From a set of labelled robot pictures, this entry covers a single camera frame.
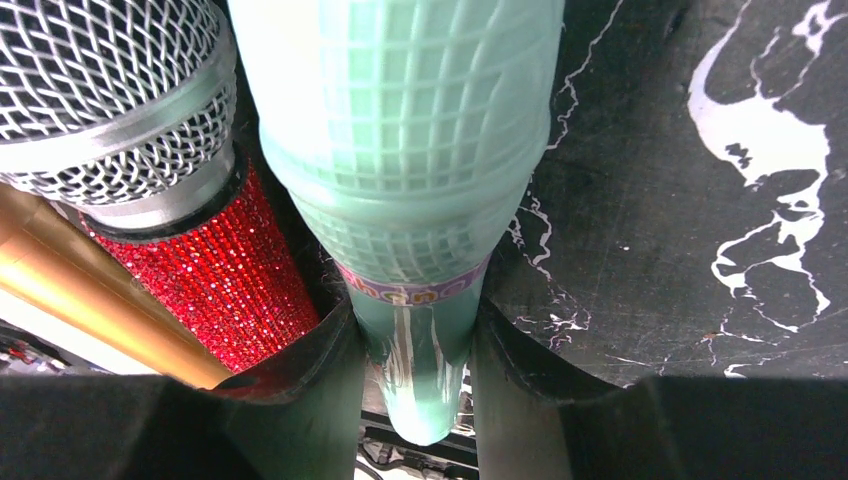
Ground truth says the gold microphone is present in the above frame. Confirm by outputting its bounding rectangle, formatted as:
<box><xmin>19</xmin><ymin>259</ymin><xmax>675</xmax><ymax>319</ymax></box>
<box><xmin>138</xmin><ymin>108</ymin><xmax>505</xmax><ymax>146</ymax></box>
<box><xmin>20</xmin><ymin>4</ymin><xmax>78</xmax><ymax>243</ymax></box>
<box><xmin>1</xmin><ymin>186</ymin><xmax>231</xmax><ymax>388</ymax></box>

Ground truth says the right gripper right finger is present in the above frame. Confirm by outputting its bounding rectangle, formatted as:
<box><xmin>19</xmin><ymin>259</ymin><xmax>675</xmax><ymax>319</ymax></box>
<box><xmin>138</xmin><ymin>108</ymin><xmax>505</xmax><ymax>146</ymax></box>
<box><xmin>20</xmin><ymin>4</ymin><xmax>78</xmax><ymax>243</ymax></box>
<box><xmin>471</xmin><ymin>300</ymin><xmax>847</xmax><ymax>479</ymax></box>

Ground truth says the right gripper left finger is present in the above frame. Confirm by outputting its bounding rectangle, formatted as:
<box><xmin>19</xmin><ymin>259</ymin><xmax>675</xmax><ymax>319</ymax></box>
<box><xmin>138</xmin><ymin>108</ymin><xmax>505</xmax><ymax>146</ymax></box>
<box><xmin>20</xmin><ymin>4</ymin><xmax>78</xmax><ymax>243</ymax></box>
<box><xmin>1</xmin><ymin>302</ymin><xmax>365</xmax><ymax>479</ymax></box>

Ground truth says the red glitter microphone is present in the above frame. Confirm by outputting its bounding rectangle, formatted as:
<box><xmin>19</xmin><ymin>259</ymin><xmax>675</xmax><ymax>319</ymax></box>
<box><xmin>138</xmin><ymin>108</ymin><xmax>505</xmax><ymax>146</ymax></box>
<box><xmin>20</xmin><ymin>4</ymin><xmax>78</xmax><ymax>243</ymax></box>
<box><xmin>1</xmin><ymin>1</ymin><xmax>320</xmax><ymax>372</ymax></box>

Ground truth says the teal microphone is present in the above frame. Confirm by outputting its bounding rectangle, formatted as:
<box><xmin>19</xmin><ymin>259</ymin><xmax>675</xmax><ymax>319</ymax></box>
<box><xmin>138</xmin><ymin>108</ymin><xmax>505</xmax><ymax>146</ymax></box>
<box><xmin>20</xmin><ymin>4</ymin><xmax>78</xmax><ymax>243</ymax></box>
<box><xmin>229</xmin><ymin>0</ymin><xmax>564</xmax><ymax>445</ymax></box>

